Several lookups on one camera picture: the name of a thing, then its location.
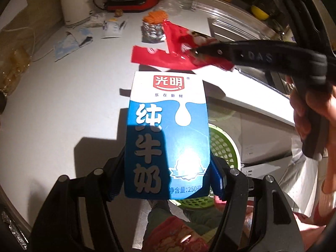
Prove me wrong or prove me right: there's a white plastic bag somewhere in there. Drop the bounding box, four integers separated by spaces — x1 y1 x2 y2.
278 136 327 217

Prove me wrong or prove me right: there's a green perforated plastic basket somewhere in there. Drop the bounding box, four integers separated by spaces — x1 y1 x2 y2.
171 125 242 210

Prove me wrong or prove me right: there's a white cabinet front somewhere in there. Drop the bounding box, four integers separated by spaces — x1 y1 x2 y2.
236 121 298 180

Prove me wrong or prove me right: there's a thick black cable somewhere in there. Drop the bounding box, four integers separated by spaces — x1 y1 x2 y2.
285 0 336 58

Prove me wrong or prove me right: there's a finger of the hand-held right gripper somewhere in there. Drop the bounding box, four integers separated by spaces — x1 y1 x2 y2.
192 41 237 66

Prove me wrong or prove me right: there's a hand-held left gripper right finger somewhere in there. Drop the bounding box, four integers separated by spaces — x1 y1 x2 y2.
207 157 307 252

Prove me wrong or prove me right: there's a clear glass cup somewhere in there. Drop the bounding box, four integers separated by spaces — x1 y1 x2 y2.
181 0 199 10

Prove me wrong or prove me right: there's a stainless steel sink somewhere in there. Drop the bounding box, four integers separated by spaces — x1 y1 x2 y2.
207 0 298 61

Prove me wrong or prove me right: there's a white sachet packet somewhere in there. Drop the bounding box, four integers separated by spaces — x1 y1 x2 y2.
101 18 129 39

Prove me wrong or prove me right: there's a yellow sponge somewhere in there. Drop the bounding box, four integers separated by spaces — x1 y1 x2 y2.
251 5 270 20

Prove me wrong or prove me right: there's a white electric kettle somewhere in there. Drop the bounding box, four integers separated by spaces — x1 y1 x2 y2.
58 0 93 28

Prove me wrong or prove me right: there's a red snack wrapper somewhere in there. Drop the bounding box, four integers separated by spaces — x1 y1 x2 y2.
131 22 234 71

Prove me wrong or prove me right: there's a blue and white milk carton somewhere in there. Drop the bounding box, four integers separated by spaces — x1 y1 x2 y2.
124 71 210 199

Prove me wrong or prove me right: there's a person's patterned clothing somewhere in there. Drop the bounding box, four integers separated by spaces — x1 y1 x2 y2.
146 199 254 252

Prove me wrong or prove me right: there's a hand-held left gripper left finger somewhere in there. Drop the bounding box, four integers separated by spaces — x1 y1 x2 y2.
29 146 126 252

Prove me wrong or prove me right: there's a crumpled clear wrapper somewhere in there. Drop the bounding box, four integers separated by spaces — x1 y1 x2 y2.
87 13 109 30

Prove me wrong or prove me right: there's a silver foil packet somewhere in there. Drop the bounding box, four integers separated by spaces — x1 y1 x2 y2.
142 22 167 44

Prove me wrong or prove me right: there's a person's right forearm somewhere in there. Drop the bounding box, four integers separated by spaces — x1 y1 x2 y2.
314 173 336 227

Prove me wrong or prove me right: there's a crumpled foil piece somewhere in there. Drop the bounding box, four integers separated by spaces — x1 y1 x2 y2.
0 210 28 250

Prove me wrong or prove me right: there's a person's right hand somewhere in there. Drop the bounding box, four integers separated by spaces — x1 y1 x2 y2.
286 75 336 147

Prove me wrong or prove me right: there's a blue face mask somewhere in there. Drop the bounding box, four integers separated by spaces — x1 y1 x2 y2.
54 28 94 62

